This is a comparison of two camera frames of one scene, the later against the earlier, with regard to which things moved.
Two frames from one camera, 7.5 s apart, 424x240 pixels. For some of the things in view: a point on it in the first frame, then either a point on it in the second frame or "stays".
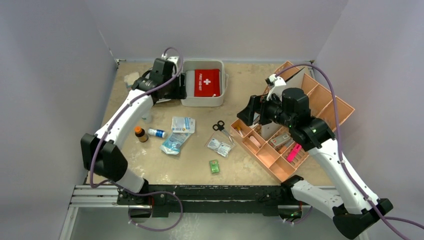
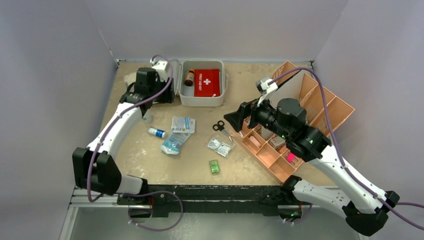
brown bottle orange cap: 140,132 -> 190,77
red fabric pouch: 207,82 stays
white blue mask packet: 183,125 stays
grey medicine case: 189,66 stays
